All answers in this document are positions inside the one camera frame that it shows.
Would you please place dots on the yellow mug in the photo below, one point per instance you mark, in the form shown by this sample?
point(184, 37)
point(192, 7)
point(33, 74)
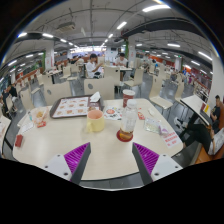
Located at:
point(95, 121)

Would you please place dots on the red packet on table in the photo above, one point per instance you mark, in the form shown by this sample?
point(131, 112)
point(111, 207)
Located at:
point(18, 141)

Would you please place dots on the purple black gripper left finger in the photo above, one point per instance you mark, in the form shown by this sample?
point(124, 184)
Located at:
point(76, 160)

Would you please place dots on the red paper cup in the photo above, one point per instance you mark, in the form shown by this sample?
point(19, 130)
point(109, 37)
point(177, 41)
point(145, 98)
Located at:
point(127, 94)

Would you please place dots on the person in white shirt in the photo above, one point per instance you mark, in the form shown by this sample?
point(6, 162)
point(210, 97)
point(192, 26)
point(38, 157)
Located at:
point(93, 68)

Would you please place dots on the clear plastic food bag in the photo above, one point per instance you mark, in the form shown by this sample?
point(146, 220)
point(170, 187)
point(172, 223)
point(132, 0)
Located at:
point(39, 114)

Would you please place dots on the seated person at right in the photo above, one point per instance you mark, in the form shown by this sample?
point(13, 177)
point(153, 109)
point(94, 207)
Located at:
point(211, 137)

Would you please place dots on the clear packet with leaflet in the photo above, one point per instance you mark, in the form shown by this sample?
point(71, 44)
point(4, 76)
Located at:
point(151, 125)

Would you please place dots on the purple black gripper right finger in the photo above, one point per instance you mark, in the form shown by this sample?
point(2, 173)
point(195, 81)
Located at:
point(146, 160)

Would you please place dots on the beige chair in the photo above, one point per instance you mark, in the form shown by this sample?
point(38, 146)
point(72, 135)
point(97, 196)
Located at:
point(105, 86)
point(54, 92)

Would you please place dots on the clear plastic tea bottle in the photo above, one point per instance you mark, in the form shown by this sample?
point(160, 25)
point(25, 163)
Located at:
point(129, 116)

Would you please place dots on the dark red round coaster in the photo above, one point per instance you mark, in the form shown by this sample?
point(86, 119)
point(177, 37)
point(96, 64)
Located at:
point(124, 136)

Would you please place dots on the white table sign sticker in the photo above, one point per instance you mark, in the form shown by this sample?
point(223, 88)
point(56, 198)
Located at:
point(171, 139)

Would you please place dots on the beige chair right back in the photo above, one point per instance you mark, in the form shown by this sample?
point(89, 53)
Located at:
point(105, 86)

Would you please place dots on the beige chair left back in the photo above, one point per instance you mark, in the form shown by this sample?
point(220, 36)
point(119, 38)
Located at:
point(54, 92)

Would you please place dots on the brown food tray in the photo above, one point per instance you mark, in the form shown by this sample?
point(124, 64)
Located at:
point(75, 106)

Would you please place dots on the white crumpled napkin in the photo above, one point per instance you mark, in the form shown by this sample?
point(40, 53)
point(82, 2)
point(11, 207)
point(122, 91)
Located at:
point(95, 97)

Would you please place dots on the small red sauce packet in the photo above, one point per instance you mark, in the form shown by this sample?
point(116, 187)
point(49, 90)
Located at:
point(141, 116)

